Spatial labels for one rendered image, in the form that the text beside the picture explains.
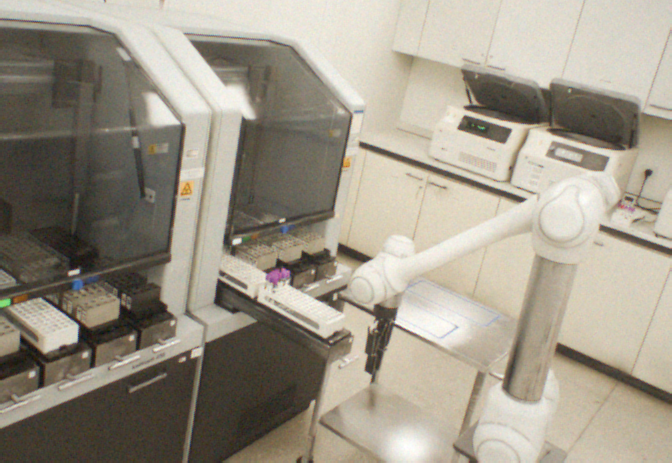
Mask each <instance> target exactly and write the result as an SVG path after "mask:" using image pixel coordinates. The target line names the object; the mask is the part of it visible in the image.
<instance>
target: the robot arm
mask: <svg viewBox="0 0 672 463"><path fill-rule="evenodd" d="M619 198H620V191H619V189H618V186H617V184H616V182H615V180H614V178H613V175H612V174H610V173H607V172H603V171H595V172H586V173H583V174H580V175H575V177H570V178H566V179H563V180H560V181H558V182H556V183H555V184H553V185H552V186H549V187H548V188H547V189H545V190H543V191H541V192H539V193H537V194H535V195H533V197H532V198H529V199H528V200H526V201H525V202H523V203H521V204H519V205H518V206H516V207H514V208H513V209H511V210H508V211H506V212H504V213H502V214H500V215H498V217H496V218H494V219H492V220H488V221H486V222H484V223H482V224H480V225H478V226H475V227H473V228H471V229H468V230H466V231H464V232H462V233H460V234H458V235H456V237H454V238H452V239H450V240H447V241H444V242H442V243H440V244H438V245H436V246H434V247H432V248H430V249H427V250H425V251H422V252H420V253H418V254H415V245H414V242H413V241H411V240H410V239H409V238H406V237H403V235H390V237H389V238H388V239H386V241H385V242H384V244H383V245H382V247H381V251H380V252H378V254H377V257H376V259H374V260H372V261H370V262H368V263H365V264H363V265H362V266H360V267H359V268H358V269H357V270H356V271H355V272H354V274H353V276H352V279H351V282H350V288H351V291H352V294H353V297H354V298H355V300H356V301H357V302H359V303H361V304H364V305H374V307H373V312H374V314H375V317H376V318H375V320H374V325H373V326H372V327H371V326H369V327H368V337H367V343H365V349H364V353H367V354H368V357H367V362H365V366H364V371H365V372H368V373H370V374H371V376H372V374H373V373H374V369H376V370H380V366H381V361H382V357H383V352H384V351H387V350H388V348H385V346H389V344H390V340H391V335H392V332H393V328H394V324H395V322H396V320H397V318H396V317H397V313H398V309H399V307H400V306H401V305H402V301H403V297H404V293H405V288H406V285H408V283H409V282H410V281H411V280H412V279H414V278H417V277H419V275H421V274H423V273H425V272H429V271H431V270H433V269H435V268H438V267H440V266H442V265H444V264H447V263H450V262H452V261H455V260H457V259H459V258H462V257H464V255H466V254H468V253H472V252H474V251H476V250H479V249H481V248H483V247H485V246H488V245H491V244H493V243H496V242H498V241H501V240H504V239H507V238H511V237H514V235H518V234H523V233H528V232H532V241H531V242H532V247H533V250H534V251H535V257H534V261H533V265H532V269H531V273H530V278H528V281H527V285H526V289H525V293H524V298H523V302H522V306H521V310H520V315H519V319H518V323H517V327H516V331H515V335H514V339H513V343H512V347H511V351H510V356H509V360H508V364H506V368H505V372H504V377H503V379H502V382H500V383H498V384H496V385H494V386H493V387H491V389H490V391H489V394H488V397H486V400H485V403H484V406H483V409H482V413H481V416H480V418H479V422H478V426H477V428H476V431H475V434H474V437H473V442H472V445H473V447H474V452H475V456H476V458H477V460H478V462H479V463H539V462H540V461H541V460H542V458H544V457H545V456H546V455H549V454H550V453H551V450H552V449H551V447H550V445H549V444H547V443H545V442H543V441H545V439H546V437H547V435H548V433H549V430H550V428H551V424H552V422H553V419H554V416H555V413H556V408H557V405H558V401H559V386H558V381H557V378H556V376H555V375H554V374H553V372H552V370H551V369H550V367H551V363H552V360H553V356H554V351H555V348H556V344H557V341H558V337H559V332H560V329H561V325H562V321H563V318H564V314H565V310H566V306H567V302H569V299H570V295H571V291H572V287H573V283H574V280H575V276H576V271H577V268H578V264H579V263H581V262H582V261H583V260H584V259H585V258H586V257H587V255H589V252H590V249H591V247H592V244H593V242H594V239H595V237H596V234H597V231H598V229H599V223H600V221H601V218H602V214H603V213H604V211H607V210H609V209H611V208H612V207H613V206H614V205H615V204H616V203H617V202H618V201H619Z"/></svg>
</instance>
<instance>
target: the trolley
mask: <svg viewBox="0 0 672 463"><path fill-rule="evenodd" d="M336 298H337V301H336V305H335V310H336V311H338V312H340V313H342V312H343V308H344V303H348V304H350V305H352V306H354V307H356V308H358V309H360V310H362V311H364V312H367V313H369V314H371V315H373V317H375V314H374V312H373V307H374V305H364V304H361V303H359V302H357V301H356V300H355V298H354V297H353V294H352V291H351V288H348V289H344V290H342V291H340V292H337V295H336ZM375 318H376V317H375ZM396 318H397V320H396V322H395V324H394V327H395V328H397V329H399V330H401V331H403V332H405V333H408V334H410V335H412V337H414V338H416V339H418V340H420V341H422V342H424V343H426V344H429V345H431V346H433V347H435V348H436V349H438V350H440V351H442V352H444V353H446V354H449V356H451V357H453V358H455V359H457V360H459V361H461V362H463V363H465V364H468V365H470V366H472V367H474V368H476V369H478V371H477V375H476V379H475V382H474V386H473V389H472V393H471V397H470V400H469V403H468V407H467V410H465V415H464V418H463V421H462V425H461V428H460V431H459V429H458V428H456V427H454V426H452V425H451V424H449V423H447V422H444V421H443V420H441V419H439V418H437V417H436V416H434V415H432V414H430V413H429V411H427V410H424V409H422V408H421V407H419V406H417V405H415V404H414V403H412V402H410V401H408V400H407V399H404V398H402V397H400V396H399V395H397V394H395V392H393V391H392V390H390V389H388V388H385V387H384V386H382V385H380V384H378V383H377V382H378V378H379V373H380V370H376V369H374V373H373V374H372V378H371V382H370V385H369V386H367V387H364V388H363V389H361V390H360V391H358V392H357V393H355V395H354V396H352V397H350V398H349V399H347V400H346V401H343V402H342V403H340V404H339V405H337V406H336V407H334V408H332V409H331V410H329V411H328V413H326V414H324V415H322V416H321V417H320V415H321V409H322V405H323V400H324V395H326V390H327V385H328V381H329V376H330V370H331V366H332V364H330V365H328V366H326V365H327V361H326V360H323V365H322V369H321V375H320V380H319V384H318V389H317V395H316V400H315V404H314V409H313V415H312V419H311V424H310V429H309V434H308V439H307V444H306V448H304V454H303V455H302V456H300V457H299V458H298V459H297V460H296V463H314V461H313V458H314V454H312V453H313V448H314V443H315V439H316V434H317V428H318V424H321V425H322V426H324V427H326V428H328V429H329V430H331V432H332V433H334V434H335V435H337V436H339V437H340V438H342V439H343V440H346V441H347V442H349V443H350V444H352V445H353V446H355V447H357V448H358V449H360V451H361V452H363V453H364V454H367V455H368V456H370V457H371V458H373V459H375V460H376V461H378V462H379V463H468V462H469V458H467V457H464V456H463V455H461V454H459V453H458V452H456V451H454V448H453V443H454V442H455V441H456V440H457V439H458V438H459V437H460V436H461V435H462V434H463V433H464V432H465V431H467V429H468V428H469V427H471V425H472V422H473V419H474V416H475V412H476V408H477V405H478V401H479V398H480V395H481V390H482V387H483V384H484V380H485V377H486V374H488V371H489V374H488V375H490V376H492V377H494V378H496V379H498V380H500V381H502V379H503V377H504V372H505V371H504V372H503V374H502V375H499V374H497V372H495V371H493V370H491V368H493V367H494V366H495V365H496V364H497V363H499V362H500V361H501V360H502V359H503V358H505V357H506V356H507V355H509V354H510V351H511V347H512V343H513V339H514V335H515V331H516V327H517V323H518V320H517V319H515V318H513V317H511V316H507V314H505V313H503V312H501V311H499V310H496V309H494V308H492V307H490V306H486V305H484V304H482V303H480V302H478V301H475V300H473V299H471V298H468V297H466V295H463V294H461V293H459V292H457V291H454V290H452V289H450V288H447V287H445V286H442V285H440V284H438V283H436V282H434V281H431V280H429V279H426V278H424V277H421V275H419V277H417V278H414V279H412V280H411V281H410V282H409V283H408V285H406V288H405V293H404V297H403V301H402V305H401V306H400V307H399V309H398V313H397V317H396Z"/></svg>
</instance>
